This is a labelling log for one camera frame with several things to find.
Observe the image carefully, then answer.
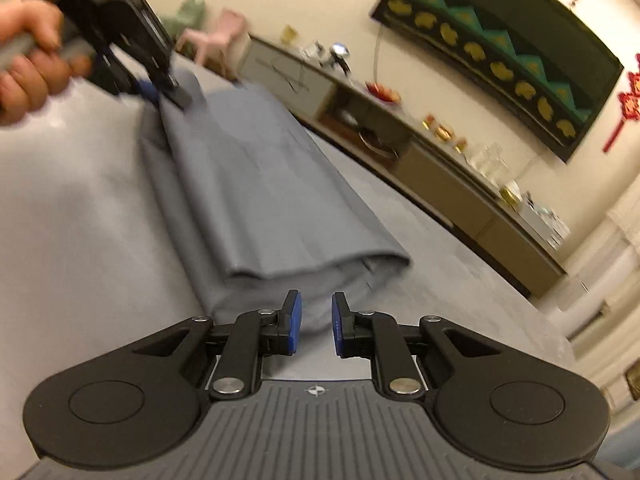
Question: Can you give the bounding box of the person's left hand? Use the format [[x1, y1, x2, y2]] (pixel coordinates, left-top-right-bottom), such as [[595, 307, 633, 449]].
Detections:
[[0, 0, 93, 126]]

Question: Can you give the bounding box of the long tv cabinet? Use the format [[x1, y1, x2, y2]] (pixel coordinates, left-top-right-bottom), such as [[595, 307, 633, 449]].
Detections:
[[235, 34, 568, 298]]

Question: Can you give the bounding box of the green child chair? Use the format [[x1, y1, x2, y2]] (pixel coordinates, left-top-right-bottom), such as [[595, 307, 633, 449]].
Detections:
[[162, 0, 208, 36]]

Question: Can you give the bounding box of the white storage box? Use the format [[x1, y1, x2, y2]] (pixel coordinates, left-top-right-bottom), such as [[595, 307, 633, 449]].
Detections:
[[520, 195, 571, 251]]

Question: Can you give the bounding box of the grey garment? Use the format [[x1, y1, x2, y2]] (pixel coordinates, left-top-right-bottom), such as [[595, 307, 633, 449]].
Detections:
[[137, 67, 413, 341]]

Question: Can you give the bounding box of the tray of glass cups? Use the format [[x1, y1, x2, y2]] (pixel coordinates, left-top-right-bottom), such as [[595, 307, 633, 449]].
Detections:
[[467, 142, 506, 186]]

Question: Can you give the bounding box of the wall television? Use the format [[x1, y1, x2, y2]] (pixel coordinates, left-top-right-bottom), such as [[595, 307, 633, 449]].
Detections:
[[369, 0, 626, 165]]

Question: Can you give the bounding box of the red fruit plate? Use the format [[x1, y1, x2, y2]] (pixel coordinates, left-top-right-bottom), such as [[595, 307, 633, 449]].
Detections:
[[365, 81, 403, 106]]

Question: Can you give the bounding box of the red knot ornament with tassel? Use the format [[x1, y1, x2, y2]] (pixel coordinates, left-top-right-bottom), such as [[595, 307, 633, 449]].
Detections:
[[602, 54, 640, 153]]

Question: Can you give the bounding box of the small white gadget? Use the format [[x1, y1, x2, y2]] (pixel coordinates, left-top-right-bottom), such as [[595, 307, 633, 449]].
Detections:
[[320, 42, 353, 68]]

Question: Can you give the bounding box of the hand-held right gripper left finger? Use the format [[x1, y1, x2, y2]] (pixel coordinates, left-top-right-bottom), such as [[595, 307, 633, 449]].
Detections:
[[125, 289, 304, 403]]

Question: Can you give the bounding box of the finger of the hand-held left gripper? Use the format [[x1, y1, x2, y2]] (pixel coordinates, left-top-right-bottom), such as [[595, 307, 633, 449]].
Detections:
[[150, 67, 193, 111], [120, 79, 160, 107]]

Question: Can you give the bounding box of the pink child chair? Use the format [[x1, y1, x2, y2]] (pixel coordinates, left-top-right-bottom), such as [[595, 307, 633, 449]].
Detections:
[[177, 7, 248, 66]]

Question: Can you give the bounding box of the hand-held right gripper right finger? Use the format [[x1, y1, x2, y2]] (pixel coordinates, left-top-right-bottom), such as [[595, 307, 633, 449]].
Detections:
[[330, 290, 507, 403]]

